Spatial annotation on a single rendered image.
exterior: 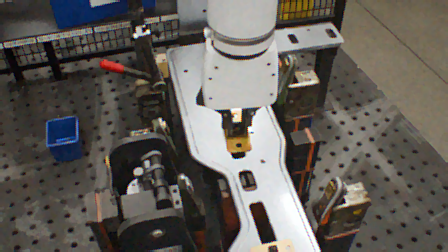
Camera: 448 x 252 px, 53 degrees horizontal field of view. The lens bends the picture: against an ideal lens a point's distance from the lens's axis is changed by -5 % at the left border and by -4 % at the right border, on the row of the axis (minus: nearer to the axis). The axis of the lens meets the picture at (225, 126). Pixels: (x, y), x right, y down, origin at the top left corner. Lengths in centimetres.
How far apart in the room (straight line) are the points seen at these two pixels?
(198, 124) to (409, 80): 200
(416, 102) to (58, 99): 194
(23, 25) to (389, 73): 213
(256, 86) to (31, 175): 100
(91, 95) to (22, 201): 46
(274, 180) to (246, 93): 41
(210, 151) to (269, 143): 14
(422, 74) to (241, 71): 246
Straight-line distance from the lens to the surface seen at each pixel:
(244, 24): 54
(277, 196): 99
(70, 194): 141
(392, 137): 157
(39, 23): 148
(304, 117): 124
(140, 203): 79
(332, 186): 91
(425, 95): 287
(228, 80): 61
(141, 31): 104
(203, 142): 107
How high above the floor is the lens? 181
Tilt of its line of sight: 48 degrees down
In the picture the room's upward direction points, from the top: straight up
